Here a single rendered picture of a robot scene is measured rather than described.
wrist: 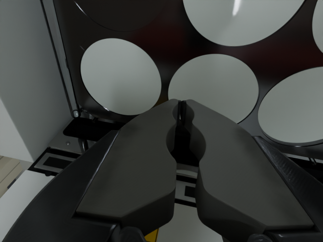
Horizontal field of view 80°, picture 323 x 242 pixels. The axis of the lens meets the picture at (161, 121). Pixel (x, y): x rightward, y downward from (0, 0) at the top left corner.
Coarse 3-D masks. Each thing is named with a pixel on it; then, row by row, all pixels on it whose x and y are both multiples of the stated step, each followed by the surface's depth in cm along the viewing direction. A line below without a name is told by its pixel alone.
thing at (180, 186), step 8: (40, 160) 26; (48, 160) 26; (56, 160) 26; (64, 160) 26; (72, 160) 26; (40, 168) 25; (48, 168) 25; (56, 168) 25; (176, 184) 25; (184, 184) 25; (192, 184) 25; (176, 192) 24; (184, 192) 24; (192, 192) 24; (184, 200) 23; (192, 200) 23
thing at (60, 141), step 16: (64, 128) 30; (112, 128) 32; (48, 144) 27; (64, 144) 27; (80, 144) 28; (176, 160) 27; (304, 160) 29; (320, 160) 29; (176, 176) 26; (192, 176) 25
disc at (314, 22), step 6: (318, 0) 15; (318, 6) 15; (318, 12) 16; (312, 18) 16; (318, 18) 16; (312, 24) 16; (318, 24) 16; (312, 30) 17; (318, 30) 16; (318, 36) 17; (318, 42) 17
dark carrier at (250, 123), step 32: (64, 0) 19; (96, 0) 18; (128, 0) 18; (160, 0) 17; (64, 32) 21; (96, 32) 20; (128, 32) 19; (160, 32) 19; (192, 32) 18; (288, 32) 17; (160, 64) 21; (256, 64) 19; (288, 64) 19; (320, 64) 18; (160, 96) 24; (256, 128) 24
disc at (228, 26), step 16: (192, 0) 17; (208, 0) 17; (224, 0) 16; (240, 0) 16; (256, 0) 16; (272, 0) 16; (288, 0) 16; (192, 16) 18; (208, 16) 17; (224, 16) 17; (240, 16) 17; (256, 16) 17; (272, 16) 16; (288, 16) 16; (208, 32) 18; (224, 32) 18; (240, 32) 18; (256, 32) 17; (272, 32) 17
